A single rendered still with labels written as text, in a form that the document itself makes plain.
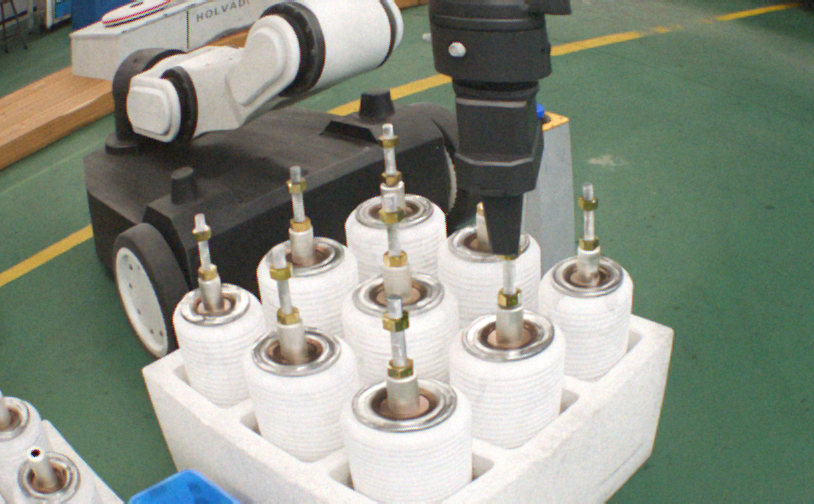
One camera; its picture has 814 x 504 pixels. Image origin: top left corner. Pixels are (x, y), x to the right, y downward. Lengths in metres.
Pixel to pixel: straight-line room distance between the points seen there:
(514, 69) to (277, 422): 0.34
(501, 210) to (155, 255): 0.57
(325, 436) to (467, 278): 0.22
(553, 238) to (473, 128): 0.44
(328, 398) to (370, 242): 0.25
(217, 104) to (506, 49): 0.77
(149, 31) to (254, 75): 1.70
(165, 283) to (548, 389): 0.55
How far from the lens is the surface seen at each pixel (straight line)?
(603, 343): 0.85
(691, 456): 1.03
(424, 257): 0.98
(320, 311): 0.91
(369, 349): 0.84
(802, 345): 1.27
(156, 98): 1.45
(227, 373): 0.86
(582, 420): 0.80
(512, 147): 0.67
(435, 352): 0.84
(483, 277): 0.90
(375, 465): 0.70
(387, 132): 0.97
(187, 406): 0.87
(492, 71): 0.65
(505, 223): 0.72
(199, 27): 2.95
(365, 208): 1.02
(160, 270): 1.16
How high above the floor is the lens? 0.66
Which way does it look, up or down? 26 degrees down
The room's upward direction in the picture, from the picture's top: 5 degrees counter-clockwise
